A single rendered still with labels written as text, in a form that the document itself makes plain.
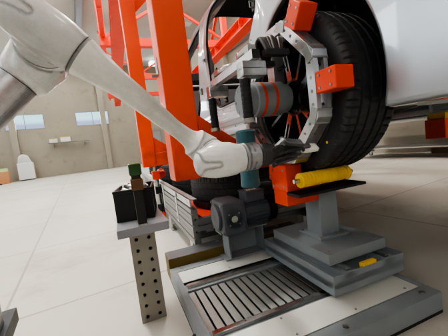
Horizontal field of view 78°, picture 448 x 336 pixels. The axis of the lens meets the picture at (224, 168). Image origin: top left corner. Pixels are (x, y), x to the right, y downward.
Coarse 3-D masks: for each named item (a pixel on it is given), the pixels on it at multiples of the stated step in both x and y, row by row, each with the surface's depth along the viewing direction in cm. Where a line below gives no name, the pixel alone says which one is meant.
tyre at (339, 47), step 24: (312, 24) 99; (336, 24) 93; (360, 24) 98; (336, 48) 91; (360, 48) 91; (360, 72) 90; (384, 72) 93; (336, 96) 94; (360, 96) 90; (384, 96) 95; (336, 120) 95; (360, 120) 94; (384, 120) 99; (336, 144) 98; (360, 144) 102; (312, 168) 111
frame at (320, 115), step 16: (272, 32) 109; (288, 32) 100; (304, 32) 98; (304, 48) 92; (320, 48) 91; (320, 64) 94; (256, 80) 135; (320, 96) 91; (320, 112) 92; (256, 128) 138; (304, 128) 99; (320, 128) 97; (304, 160) 108
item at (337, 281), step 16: (272, 240) 147; (272, 256) 140; (288, 256) 125; (304, 256) 123; (368, 256) 115; (384, 256) 110; (400, 256) 111; (304, 272) 115; (320, 272) 105; (336, 272) 105; (352, 272) 102; (368, 272) 105; (384, 272) 108; (336, 288) 100; (352, 288) 102
